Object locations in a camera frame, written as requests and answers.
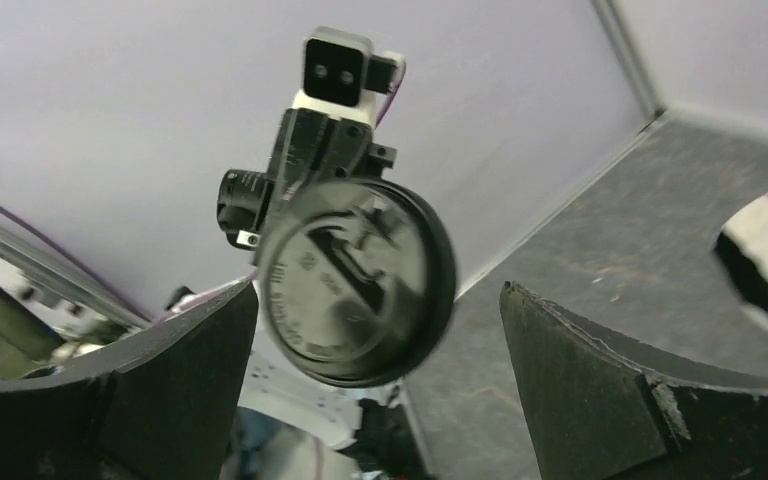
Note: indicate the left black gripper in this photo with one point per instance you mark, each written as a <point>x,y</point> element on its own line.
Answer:
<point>311,146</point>

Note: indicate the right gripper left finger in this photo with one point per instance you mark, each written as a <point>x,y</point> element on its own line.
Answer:
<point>156,405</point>

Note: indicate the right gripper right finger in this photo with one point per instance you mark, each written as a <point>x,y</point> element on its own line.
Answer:
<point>601,405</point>

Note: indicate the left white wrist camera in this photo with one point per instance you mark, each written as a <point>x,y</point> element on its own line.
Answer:
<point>343,79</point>

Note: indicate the left aluminium frame post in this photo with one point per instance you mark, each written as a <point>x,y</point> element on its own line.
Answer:
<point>617,29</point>

